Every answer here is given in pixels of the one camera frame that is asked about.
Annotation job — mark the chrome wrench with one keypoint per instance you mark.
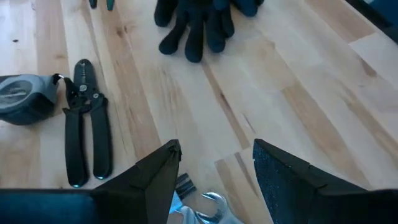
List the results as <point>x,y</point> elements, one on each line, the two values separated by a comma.
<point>188,216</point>
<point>219,205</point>

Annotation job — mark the grey and black work glove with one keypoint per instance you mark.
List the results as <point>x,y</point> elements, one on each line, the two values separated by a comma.
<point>217,31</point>

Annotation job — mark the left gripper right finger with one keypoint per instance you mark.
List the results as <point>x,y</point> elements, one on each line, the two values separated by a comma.
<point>286,186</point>

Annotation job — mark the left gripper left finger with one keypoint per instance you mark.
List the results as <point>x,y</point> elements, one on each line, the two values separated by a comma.
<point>155,180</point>

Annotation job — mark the black tape measure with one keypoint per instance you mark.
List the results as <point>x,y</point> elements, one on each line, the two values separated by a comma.
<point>25,99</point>

